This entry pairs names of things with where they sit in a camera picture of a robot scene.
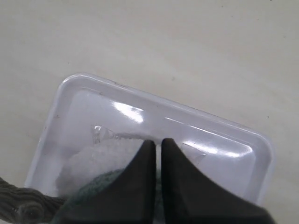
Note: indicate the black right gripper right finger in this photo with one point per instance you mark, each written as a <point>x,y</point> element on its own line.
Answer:
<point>190,197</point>

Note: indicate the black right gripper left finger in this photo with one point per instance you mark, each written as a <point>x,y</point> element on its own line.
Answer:
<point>129,199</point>

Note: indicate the white plush snowman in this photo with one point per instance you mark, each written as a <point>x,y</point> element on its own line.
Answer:
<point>82,176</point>

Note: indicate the white square plastic tray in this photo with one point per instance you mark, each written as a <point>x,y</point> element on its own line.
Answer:
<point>87,108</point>

